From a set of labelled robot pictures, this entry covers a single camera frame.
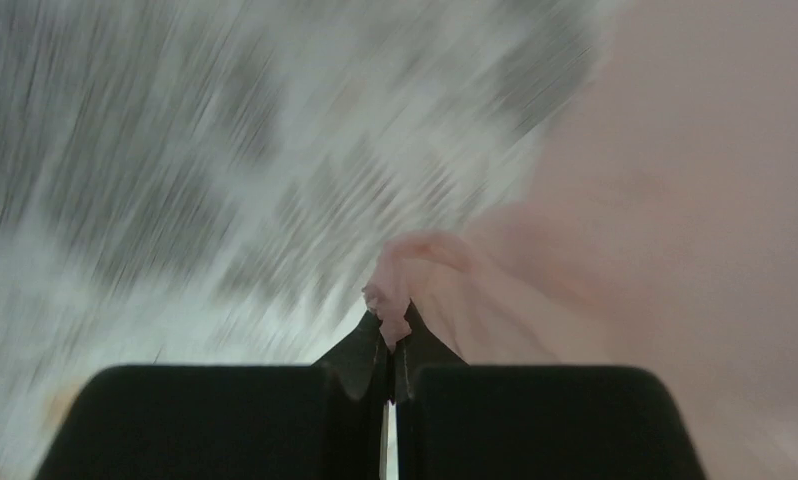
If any floral patterned table mat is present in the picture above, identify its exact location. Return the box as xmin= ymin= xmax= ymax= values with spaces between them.
xmin=0 ymin=1 xmax=618 ymax=479

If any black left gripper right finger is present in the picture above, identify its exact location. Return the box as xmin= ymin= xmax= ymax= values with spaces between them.
xmin=392 ymin=307 xmax=705 ymax=480

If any pink plastic trash bag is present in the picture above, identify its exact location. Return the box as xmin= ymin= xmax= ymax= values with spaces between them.
xmin=364 ymin=1 xmax=798 ymax=479

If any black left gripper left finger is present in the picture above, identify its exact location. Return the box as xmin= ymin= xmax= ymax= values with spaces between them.
xmin=36 ymin=314 xmax=388 ymax=479

